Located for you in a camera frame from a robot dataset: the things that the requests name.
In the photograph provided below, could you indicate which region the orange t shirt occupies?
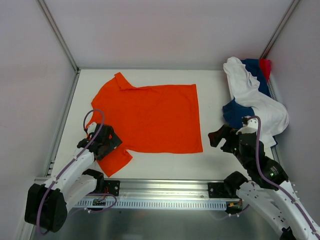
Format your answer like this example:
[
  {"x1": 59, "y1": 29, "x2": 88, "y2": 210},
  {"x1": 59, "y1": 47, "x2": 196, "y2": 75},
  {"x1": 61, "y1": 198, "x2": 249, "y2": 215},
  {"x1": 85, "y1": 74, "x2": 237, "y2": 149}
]
[{"x1": 88, "y1": 72, "x2": 203, "y2": 177}]

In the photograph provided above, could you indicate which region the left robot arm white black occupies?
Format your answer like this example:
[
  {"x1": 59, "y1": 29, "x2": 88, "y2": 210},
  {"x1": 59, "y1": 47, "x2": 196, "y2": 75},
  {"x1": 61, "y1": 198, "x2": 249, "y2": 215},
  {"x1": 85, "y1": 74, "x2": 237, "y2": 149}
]
[{"x1": 24, "y1": 124, "x2": 122, "y2": 235}]

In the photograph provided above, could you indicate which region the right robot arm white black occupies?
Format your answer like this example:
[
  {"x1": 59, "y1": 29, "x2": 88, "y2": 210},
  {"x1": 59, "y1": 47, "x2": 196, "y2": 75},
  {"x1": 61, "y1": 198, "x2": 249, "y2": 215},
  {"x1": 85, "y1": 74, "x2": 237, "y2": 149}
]
[{"x1": 208, "y1": 124, "x2": 320, "y2": 240}]

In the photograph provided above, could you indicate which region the blue t shirt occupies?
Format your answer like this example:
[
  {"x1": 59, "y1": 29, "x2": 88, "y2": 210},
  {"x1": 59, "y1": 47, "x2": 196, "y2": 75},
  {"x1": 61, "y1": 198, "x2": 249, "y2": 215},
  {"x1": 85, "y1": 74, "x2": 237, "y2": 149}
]
[{"x1": 221, "y1": 58, "x2": 278, "y2": 147}]

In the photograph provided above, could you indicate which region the white t shirt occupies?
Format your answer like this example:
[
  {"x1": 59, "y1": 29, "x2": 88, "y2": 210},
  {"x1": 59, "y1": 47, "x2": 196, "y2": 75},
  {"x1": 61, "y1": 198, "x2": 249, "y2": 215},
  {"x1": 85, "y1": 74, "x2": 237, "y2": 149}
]
[{"x1": 223, "y1": 57, "x2": 289, "y2": 148}]

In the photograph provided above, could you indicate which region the red pink t shirt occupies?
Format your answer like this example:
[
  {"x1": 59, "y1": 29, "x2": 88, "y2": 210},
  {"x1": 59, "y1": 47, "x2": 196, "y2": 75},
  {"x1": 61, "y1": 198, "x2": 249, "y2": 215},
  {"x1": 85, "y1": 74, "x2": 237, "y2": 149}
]
[{"x1": 259, "y1": 58, "x2": 272, "y2": 82}]

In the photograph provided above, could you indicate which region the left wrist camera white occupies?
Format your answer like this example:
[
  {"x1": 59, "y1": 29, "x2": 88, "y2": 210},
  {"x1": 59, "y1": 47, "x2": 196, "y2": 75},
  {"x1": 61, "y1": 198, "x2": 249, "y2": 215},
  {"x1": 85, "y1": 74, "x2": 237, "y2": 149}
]
[{"x1": 86, "y1": 122, "x2": 97, "y2": 130}]

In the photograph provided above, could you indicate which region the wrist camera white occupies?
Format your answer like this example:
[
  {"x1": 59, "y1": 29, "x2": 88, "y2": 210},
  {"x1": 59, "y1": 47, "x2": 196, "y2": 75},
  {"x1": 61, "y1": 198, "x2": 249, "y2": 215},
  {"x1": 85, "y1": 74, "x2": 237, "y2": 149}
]
[
  {"x1": 86, "y1": 122, "x2": 97, "y2": 130},
  {"x1": 236, "y1": 116, "x2": 261, "y2": 135}
]

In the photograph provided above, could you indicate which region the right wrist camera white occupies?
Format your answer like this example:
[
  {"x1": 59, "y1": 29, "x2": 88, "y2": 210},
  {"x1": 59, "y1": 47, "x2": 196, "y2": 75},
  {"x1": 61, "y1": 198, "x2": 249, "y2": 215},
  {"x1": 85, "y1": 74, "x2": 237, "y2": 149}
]
[{"x1": 236, "y1": 116, "x2": 261, "y2": 135}]

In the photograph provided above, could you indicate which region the left table edge rail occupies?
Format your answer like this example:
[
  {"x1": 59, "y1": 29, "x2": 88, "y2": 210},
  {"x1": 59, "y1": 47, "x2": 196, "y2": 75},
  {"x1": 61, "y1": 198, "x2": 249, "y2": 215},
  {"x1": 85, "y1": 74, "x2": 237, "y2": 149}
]
[{"x1": 42, "y1": 70, "x2": 80, "y2": 177}]

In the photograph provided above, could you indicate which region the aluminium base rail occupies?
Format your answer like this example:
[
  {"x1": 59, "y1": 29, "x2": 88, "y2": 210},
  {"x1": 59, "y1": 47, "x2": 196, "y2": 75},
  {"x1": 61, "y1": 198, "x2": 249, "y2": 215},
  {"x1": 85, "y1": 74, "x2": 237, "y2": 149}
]
[{"x1": 29, "y1": 176, "x2": 251, "y2": 201}]

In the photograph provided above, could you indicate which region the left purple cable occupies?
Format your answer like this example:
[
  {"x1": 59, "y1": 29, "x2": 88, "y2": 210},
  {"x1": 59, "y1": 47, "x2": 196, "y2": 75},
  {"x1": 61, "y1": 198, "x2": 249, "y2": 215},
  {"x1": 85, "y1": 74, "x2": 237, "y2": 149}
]
[{"x1": 36, "y1": 109, "x2": 105, "y2": 236}]

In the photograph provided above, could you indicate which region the white slotted cable duct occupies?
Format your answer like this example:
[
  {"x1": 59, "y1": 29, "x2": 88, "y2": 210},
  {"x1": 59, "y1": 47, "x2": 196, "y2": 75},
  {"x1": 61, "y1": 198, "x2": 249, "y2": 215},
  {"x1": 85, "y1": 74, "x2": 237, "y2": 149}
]
[{"x1": 74, "y1": 197, "x2": 227, "y2": 211}]

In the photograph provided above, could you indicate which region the right corner aluminium post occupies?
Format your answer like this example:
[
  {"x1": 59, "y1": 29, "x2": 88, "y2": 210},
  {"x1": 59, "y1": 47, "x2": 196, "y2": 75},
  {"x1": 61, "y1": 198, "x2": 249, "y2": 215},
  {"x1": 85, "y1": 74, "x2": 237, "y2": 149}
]
[{"x1": 259, "y1": 0, "x2": 301, "y2": 59}]

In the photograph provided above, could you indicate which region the corner aluminium post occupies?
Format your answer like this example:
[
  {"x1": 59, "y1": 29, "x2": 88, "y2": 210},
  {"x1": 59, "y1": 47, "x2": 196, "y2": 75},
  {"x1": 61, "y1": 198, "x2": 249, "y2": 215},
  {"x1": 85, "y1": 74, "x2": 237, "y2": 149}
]
[
  {"x1": 36, "y1": 0, "x2": 80, "y2": 74},
  {"x1": 259, "y1": 0, "x2": 301, "y2": 59}
]

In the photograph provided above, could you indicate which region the left corner aluminium post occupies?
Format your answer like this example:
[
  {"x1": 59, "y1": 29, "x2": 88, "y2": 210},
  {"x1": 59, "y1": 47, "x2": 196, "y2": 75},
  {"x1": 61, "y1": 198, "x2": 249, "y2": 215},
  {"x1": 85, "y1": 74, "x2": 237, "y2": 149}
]
[{"x1": 36, "y1": 0, "x2": 80, "y2": 74}]

